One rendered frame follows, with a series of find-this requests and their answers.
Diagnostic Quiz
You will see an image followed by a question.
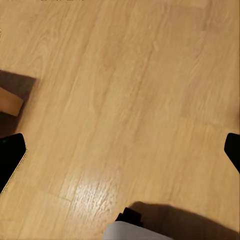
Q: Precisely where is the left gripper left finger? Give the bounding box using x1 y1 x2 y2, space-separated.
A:
0 133 26 193

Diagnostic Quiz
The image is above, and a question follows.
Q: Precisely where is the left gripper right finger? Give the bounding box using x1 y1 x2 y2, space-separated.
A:
224 133 240 173

